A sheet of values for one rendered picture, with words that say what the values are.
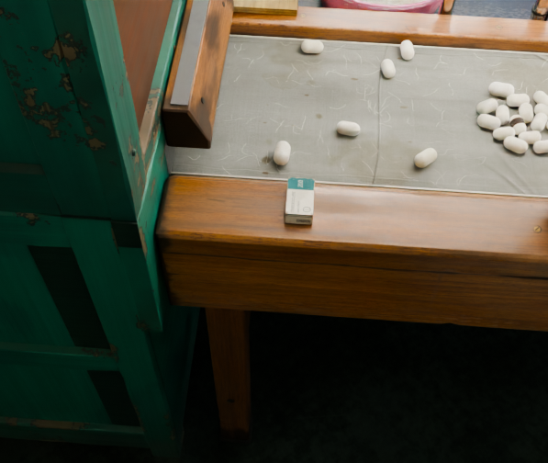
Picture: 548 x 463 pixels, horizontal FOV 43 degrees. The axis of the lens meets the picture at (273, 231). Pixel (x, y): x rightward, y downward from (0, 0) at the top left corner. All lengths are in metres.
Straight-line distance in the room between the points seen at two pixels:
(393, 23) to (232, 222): 0.47
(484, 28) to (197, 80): 0.50
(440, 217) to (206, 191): 0.30
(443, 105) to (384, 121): 0.10
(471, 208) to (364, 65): 0.32
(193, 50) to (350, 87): 0.26
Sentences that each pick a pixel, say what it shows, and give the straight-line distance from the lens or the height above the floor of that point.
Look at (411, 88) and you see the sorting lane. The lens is 1.10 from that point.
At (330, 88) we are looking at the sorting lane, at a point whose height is 0.74.
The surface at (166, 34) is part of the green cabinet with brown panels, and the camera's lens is 0.96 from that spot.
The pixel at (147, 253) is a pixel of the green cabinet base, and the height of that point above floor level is 0.77.
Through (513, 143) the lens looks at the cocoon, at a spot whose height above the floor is 0.76.
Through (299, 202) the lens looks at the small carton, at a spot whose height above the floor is 0.79.
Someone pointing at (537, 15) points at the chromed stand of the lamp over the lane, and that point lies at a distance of 1.25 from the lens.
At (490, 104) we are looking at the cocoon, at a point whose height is 0.76.
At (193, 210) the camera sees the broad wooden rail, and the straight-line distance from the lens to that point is 0.89.
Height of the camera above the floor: 1.47
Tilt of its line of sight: 54 degrees down
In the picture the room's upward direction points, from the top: 2 degrees clockwise
